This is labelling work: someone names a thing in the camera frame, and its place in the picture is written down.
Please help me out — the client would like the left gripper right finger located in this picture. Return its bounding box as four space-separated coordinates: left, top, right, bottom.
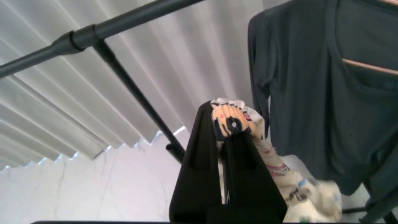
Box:
222 133 289 224

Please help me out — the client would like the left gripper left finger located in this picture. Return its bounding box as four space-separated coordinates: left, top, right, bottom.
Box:
169 100 225 224

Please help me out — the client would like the cream printed garment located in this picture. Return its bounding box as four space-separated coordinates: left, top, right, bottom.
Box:
210 97 344 223

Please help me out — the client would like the dark grey sleeveless shirt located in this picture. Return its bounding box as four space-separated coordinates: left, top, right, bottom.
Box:
248 0 398 203

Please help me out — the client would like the pink clothes hanger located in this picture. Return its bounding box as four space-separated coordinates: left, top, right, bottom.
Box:
341 0 398 77

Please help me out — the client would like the black clothes rack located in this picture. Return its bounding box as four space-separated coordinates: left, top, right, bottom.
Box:
0 0 398 224

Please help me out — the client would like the white curtain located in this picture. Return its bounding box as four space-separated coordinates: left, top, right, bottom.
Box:
0 0 265 171

